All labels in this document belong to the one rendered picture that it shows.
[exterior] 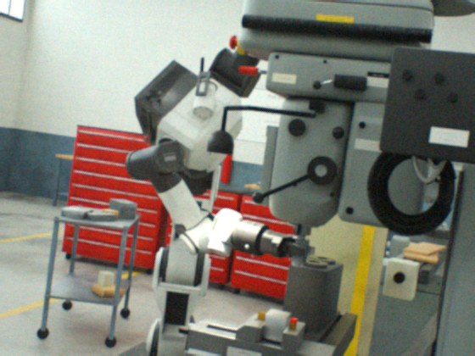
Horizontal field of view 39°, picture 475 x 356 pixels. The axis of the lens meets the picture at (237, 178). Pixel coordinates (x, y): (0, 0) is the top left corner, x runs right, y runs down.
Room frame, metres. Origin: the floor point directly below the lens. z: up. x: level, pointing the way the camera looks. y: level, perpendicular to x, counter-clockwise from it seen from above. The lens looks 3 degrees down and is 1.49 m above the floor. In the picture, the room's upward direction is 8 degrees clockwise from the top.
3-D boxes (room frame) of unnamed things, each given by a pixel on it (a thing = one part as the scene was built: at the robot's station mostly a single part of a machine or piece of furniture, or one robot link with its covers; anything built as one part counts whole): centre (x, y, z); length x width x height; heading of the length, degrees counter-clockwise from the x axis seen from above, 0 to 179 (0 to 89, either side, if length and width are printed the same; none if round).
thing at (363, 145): (1.67, -0.37, 1.47); 0.24 x 0.19 x 0.26; 163
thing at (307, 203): (1.73, -0.19, 1.47); 0.21 x 0.19 x 0.32; 163
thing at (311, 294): (2.10, -0.29, 1.06); 0.22 x 0.12 x 0.20; 157
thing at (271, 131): (1.76, -0.08, 1.45); 0.04 x 0.04 x 0.21; 73
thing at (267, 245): (1.78, -0.11, 1.24); 0.13 x 0.12 x 0.10; 149
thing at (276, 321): (1.60, -0.15, 1.07); 0.06 x 0.05 x 0.06; 165
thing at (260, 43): (1.73, -0.20, 1.81); 0.47 x 0.26 x 0.16; 73
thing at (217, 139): (1.77, 0.06, 1.49); 0.07 x 0.07 x 0.06
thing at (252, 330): (1.61, -0.09, 1.05); 0.12 x 0.06 x 0.04; 165
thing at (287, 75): (1.72, -0.23, 1.68); 0.34 x 0.24 x 0.10; 73
